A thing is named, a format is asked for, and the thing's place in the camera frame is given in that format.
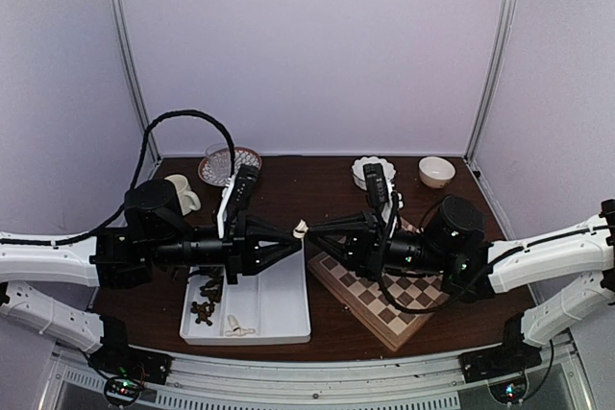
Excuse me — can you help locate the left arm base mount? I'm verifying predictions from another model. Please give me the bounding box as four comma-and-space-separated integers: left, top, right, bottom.
88, 348, 172, 385

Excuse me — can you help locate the right aluminium frame post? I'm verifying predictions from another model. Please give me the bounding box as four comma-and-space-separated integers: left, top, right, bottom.
464, 0, 518, 164

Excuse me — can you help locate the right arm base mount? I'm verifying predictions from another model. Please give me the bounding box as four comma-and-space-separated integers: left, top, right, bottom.
458, 348, 542, 383

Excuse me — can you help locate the white scalloped bowl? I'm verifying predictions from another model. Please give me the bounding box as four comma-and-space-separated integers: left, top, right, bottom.
351, 156, 397, 191

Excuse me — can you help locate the cream round bowl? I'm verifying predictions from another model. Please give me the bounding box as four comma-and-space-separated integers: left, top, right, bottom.
418, 157, 456, 189

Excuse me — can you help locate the white plastic tray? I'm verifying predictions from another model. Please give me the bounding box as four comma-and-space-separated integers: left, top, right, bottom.
179, 251, 311, 347

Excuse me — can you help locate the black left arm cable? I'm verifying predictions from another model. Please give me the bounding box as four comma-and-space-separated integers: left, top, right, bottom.
0, 109, 239, 246

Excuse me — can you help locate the patterned brown plate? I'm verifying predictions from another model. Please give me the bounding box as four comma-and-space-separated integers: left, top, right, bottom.
197, 147, 261, 186

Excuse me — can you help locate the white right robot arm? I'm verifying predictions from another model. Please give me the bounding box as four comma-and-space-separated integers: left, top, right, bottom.
307, 195, 614, 374

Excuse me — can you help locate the cream ceramic mug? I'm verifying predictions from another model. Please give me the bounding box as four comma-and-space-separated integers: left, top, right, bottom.
165, 174, 202, 216

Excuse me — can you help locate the left aluminium frame post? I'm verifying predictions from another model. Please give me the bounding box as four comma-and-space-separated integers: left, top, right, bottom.
100, 0, 161, 164

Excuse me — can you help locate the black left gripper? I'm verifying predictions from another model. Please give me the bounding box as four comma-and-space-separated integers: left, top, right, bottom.
147, 214, 303, 286

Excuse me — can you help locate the light chess pieces pile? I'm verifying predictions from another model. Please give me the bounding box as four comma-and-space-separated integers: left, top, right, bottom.
224, 315, 257, 337

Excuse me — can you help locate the aluminium frame post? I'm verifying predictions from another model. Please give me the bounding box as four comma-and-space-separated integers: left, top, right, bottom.
464, 0, 518, 164
100, 0, 161, 164

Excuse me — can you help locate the wooden chess board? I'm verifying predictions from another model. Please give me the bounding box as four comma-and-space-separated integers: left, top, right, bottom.
307, 253, 448, 351

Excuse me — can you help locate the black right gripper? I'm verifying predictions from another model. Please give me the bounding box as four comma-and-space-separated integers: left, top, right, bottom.
306, 211, 452, 284

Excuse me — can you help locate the dark chess pieces pile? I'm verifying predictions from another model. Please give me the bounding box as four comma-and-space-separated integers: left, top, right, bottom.
188, 268, 224, 326

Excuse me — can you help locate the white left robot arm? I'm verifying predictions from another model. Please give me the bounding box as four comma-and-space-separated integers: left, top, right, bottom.
1, 173, 311, 375

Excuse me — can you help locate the clear drinking glass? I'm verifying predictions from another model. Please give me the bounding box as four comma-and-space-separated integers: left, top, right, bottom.
206, 143, 232, 181

